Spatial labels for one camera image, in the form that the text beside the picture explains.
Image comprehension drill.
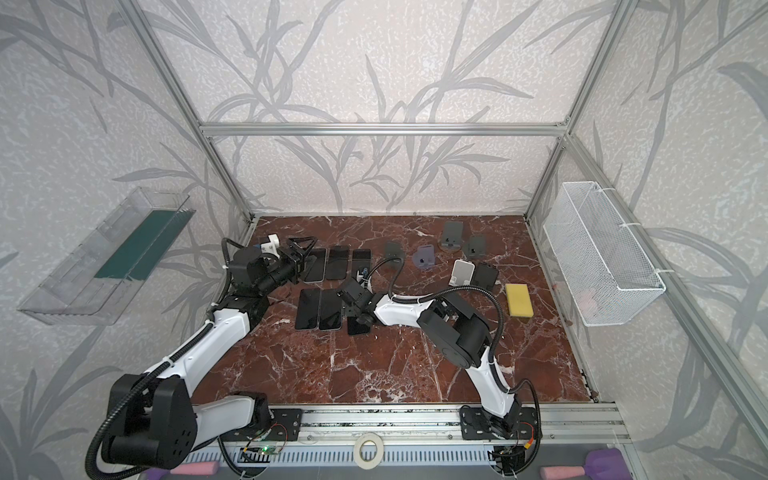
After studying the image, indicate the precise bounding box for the black phone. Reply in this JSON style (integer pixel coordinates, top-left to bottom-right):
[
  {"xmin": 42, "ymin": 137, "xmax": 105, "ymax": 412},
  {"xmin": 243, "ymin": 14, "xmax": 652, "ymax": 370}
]
[
  {"xmin": 324, "ymin": 245, "xmax": 350, "ymax": 281},
  {"xmin": 350, "ymin": 249, "xmax": 372, "ymax": 280},
  {"xmin": 346, "ymin": 317, "xmax": 371, "ymax": 336}
]

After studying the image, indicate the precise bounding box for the white phone stand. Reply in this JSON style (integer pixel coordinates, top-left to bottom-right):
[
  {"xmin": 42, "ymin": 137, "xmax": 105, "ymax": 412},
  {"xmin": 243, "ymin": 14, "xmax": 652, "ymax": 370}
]
[{"xmin": 449, "ymin": 259, "xmax": 476, "ymax": 286}]

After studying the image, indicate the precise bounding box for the wood ring grey stand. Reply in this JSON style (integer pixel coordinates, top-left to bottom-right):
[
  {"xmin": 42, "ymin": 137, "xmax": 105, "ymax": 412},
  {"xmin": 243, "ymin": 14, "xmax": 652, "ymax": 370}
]
[{"xmin": 438, "ymin": 220, "xmax": 464, "ymax": 253}]

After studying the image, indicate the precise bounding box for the black folding phone stand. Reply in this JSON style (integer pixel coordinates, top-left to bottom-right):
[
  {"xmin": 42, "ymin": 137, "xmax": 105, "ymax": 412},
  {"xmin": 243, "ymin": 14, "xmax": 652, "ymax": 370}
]
[{"xmin": 470, "ymin": 263, "xmax": 499, "ymax": 291}]

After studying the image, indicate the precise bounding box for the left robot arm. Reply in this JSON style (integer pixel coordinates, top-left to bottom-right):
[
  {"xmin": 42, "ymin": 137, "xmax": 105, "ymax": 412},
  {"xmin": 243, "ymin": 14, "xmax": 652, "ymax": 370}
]
[{"xmin": 84, "ymin": 235, "xmax": 317, "ymax": 479}]

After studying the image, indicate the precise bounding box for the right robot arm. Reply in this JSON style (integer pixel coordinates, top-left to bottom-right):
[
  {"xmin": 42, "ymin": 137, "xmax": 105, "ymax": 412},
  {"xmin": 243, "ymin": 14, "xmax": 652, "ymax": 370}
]
[{"xmin": 337, "ymin": 279, "xmax": 541, "ymax": 448}]

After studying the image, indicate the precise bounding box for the grey round stand back left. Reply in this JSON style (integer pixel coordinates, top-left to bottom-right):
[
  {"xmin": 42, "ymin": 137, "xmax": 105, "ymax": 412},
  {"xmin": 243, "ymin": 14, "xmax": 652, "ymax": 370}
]
[{"xmin": 383, "ymin": 241, "xmax": 405, "ymax": 260}]

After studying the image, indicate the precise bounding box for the grey round stand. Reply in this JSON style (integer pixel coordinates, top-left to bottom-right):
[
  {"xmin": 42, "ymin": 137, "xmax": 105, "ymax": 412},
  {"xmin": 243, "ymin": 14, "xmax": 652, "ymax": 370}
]
[
  {"xmin": 411, "ymin": 244, "xmax": 436, "ymax": 271},
  {"xmin": 383, "ymin": 241, "xmax": 405, "ymax": 260}
]

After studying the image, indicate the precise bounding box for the grey round stand back right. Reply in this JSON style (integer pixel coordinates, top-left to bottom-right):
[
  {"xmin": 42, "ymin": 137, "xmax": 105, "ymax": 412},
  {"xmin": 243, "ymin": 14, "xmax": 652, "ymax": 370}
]
[{"xmin": 411, "ymin": 244, "xmax": 436, "ymax": 271}]

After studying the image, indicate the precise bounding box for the white tape roll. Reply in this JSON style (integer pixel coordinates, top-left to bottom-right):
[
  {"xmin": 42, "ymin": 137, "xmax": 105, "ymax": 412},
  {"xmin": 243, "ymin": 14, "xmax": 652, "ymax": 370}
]
[{"xmin": 353, "ymin": 432, "xmax": 385, "ymax": 470}]

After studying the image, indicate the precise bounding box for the yellow green sponge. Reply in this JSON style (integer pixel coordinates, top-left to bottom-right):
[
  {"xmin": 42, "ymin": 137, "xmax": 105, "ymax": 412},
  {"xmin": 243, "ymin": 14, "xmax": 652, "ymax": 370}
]
[{"xmin": 504, "ymin": 284, "xmax": 534, "ymax": 319}]

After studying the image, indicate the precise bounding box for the purple pink brush left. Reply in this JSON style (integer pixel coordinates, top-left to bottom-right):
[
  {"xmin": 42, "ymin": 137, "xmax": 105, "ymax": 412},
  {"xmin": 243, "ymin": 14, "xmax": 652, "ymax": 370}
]
[{"xmin": 144, "ymin": 461, "xmax": 220, "ymax": 480}]

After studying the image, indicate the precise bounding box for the purple pink scoop right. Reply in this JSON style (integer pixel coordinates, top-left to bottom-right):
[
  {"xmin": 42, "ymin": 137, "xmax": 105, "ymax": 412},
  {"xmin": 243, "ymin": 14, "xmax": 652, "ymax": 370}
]
[{"xmin": 539, "ymin": 448, "xmax": 633, "ymax": 480}]

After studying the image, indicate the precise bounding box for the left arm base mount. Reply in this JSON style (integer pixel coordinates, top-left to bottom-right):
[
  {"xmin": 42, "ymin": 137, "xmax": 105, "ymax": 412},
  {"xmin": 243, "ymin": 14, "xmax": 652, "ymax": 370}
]
[{"xmin": 253, "ymin": 408, "xmax": 303, "ymax": 442}]

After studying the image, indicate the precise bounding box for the clear plastic wall shelf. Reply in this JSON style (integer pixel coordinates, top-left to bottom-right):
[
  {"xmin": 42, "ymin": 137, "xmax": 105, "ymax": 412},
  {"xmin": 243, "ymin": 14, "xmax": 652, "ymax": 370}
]
[{"xmin": 18, "ymin": 187, "xmax": 195, "ymax": 326}]

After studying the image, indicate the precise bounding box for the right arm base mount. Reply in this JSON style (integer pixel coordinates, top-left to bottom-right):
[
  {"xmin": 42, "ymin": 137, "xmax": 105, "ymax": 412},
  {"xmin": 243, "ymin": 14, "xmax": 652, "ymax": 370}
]
[{"xmin": 459, "ymin": 405, "xmax": 540, "ymax": 442}]

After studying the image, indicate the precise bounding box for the white wire wall basket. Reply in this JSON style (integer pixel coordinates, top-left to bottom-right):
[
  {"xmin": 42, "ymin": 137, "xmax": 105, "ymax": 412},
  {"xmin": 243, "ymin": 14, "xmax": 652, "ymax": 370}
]
[{"xmin": 543, "ymin": 181, "xmax": 666, "ymax": 327}]

